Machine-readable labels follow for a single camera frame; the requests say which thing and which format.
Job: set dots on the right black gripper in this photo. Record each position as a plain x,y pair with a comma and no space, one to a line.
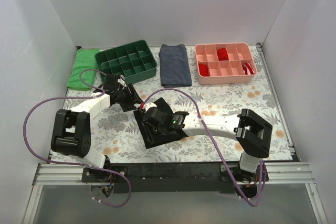
146,123

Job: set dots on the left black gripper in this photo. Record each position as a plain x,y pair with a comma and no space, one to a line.
128,98

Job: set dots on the black underwear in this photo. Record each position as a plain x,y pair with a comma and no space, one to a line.
165,108

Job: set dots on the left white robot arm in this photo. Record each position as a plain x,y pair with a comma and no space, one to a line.
71,134

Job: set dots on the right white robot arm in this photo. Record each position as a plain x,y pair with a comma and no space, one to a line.
249,129

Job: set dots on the rolled red underwear left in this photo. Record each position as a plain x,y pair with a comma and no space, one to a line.
203,70

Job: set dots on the rolled red underwear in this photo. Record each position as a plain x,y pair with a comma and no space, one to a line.
222,54
203,70

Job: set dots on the rolled red underwear top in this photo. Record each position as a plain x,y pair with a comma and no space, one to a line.
222,54

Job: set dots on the red white striped underwear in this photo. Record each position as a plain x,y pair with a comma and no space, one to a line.
247,68

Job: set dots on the green divided organizer tray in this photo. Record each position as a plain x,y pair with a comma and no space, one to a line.
134,61

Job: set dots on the folded grey-blue towel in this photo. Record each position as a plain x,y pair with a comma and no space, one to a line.
174,66

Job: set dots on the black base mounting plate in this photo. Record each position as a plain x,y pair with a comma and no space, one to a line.
163,177

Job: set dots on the folded green towel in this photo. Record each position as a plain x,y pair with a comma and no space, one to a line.
85,59

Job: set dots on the pink divided organizer tray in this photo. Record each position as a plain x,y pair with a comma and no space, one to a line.
224,72

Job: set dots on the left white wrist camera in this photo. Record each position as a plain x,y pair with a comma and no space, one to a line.
121,82

